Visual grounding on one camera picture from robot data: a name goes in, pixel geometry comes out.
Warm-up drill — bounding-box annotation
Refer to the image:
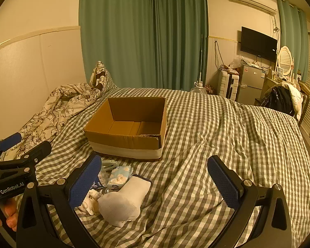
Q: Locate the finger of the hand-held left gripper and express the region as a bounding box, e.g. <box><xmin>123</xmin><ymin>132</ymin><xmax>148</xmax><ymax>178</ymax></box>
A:
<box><xmin>14</xmin><ymin>141</ymin><xmax>52</xmax><ymax>164</ymax></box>
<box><xmin>0</xmin><ymin>132</ymin><xmax>22</xmax><ymax>163</ymax></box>

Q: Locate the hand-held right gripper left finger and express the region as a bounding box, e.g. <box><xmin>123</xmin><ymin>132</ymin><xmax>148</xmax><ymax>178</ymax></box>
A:
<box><xmin>15</xmin><ymin>154</ymin><xmax>102</xmax><ymax>248</ymax></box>

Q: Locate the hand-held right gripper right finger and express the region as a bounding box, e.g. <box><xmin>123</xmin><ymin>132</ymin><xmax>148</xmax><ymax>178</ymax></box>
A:
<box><xmin>207</xmin><ymin>155</ymin><xmax>292</xmax><ymax>248</ymax></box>

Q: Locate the white tube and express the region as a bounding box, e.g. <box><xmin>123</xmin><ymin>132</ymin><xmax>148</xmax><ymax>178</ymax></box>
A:
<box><xmin>80</xmin><ymin>189</ymin><xmax>102</xmax><ymax>215</ymax></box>

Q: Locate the small clear plastic packet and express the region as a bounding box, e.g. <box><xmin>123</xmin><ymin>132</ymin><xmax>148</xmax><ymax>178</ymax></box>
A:
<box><xmin>98</xmin><ymin>169</ymin><xmax>111</xmax><ymax>186</ymax></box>

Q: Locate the brown cardboard box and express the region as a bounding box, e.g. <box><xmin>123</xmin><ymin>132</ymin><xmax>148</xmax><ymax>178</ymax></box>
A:
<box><xmin>84</xmin><ymin>97</ymin><xmax>168</xmax><ymax>161</ymax></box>

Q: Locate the person's left hand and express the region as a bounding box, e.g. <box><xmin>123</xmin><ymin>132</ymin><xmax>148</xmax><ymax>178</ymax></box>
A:
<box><xmin>0</xmin><ymin>199</ymin><xmax>18</xmax><ymax>233</ymax></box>

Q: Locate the floral quilt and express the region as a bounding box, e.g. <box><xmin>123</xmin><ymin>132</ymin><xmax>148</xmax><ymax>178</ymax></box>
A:
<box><xmin>0</xmin><ymin>83</ymin><xmax>104</xmax><ymax>161</ymax></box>

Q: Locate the checkered bed sheet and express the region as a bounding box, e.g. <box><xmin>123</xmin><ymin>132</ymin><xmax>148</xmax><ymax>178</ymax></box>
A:
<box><xmin>0</xmin><ymin>86</ymin><xmax>310</xmax><ymax>248</ymax></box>

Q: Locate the clear water jug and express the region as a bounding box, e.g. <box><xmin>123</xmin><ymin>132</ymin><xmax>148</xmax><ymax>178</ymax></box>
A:
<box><xmin>191</xmin><ymin>81</ymin><xmax>208</xmax><ymax>95</ymax></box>

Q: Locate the floral checkered pillow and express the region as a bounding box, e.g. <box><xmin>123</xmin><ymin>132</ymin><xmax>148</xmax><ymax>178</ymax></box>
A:
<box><xmin>89</xmin><ymin>61</ymin><xmax>118</xmax><ymax>93</ymax></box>

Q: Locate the white suitcase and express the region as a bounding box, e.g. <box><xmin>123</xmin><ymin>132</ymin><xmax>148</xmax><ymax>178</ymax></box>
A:
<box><xmin>217</xmin><ymin>70</ymin><xmax>241</xmax><ymax>99</ymax></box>

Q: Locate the silver small fridge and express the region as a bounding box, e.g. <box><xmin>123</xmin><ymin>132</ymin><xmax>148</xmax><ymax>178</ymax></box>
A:
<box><xmin>236</xmin><ymin>63</ymin><xmax>266</xmax><ymax>105</ymax></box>

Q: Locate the beige dressing table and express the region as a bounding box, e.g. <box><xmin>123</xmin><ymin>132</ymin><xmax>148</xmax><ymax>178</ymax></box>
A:
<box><xmin>263</xmin><ymin>68</ymin><xmax>279</xmax><ymax>91</ymax></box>

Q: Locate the white garment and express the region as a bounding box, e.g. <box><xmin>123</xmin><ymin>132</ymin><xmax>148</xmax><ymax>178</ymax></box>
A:
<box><xmin>287</xmin><ymin>83</ymin><xmax>304</xmax><ymax>120</ymax></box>

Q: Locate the wooden chair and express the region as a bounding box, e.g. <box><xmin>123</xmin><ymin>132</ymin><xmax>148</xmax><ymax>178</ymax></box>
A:
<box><xmin>297</xmin><ymin>81</ymin><xmax>310</xmax><ymax>127</ymax></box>

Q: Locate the clear plastic bag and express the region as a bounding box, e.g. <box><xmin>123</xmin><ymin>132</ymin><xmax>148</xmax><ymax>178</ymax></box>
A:
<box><xmin>229</xmin><ymin>55</ymin><xmax>246</xmax><ymax>69</ymax></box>

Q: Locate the white pole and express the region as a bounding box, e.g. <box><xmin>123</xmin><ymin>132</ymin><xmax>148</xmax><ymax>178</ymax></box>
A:
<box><xmin>198</xmin><ymin>35</ymin><xmax>204</xmax><ymax>83</ymax></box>

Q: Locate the white oval mirror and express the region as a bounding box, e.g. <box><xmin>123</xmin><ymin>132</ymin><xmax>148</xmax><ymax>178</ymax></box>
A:
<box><xmin>276</xmin><ymin>46</ymin><xmax>295</xmax><ymax>76</ymax></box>

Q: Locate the wide green curtain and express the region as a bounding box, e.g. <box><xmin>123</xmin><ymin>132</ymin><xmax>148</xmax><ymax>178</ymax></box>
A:
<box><xmin>79</xmin><ymin>0</ymin><xmax>210</xmax><ymax>91</ymax></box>

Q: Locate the narrow green curtain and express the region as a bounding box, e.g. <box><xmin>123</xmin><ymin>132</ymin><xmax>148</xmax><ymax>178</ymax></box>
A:
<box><xmin>277</xmin><ymin>0</ymin><xmax>309</xmax><ymax>82</ymax></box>

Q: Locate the white air conditioner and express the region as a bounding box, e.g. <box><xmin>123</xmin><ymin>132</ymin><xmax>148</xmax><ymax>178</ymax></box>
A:
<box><xmin>230</xmin><ymin>0</ymin><xmax>278</xmax><ymax>15</ymax></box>

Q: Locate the hanging wall cable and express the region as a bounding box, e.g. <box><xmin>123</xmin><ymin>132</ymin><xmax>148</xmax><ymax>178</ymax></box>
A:
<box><xmin>214</xmin><ymin>40</ymin><xmax>223</xmax><ymax>70</ymax></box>

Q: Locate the black wall television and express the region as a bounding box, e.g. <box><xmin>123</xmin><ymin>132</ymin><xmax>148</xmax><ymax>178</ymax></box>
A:
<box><xmin>241</xmin><ymin>26</ymin><xmax>278</xmax><ymax>60</ymax></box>

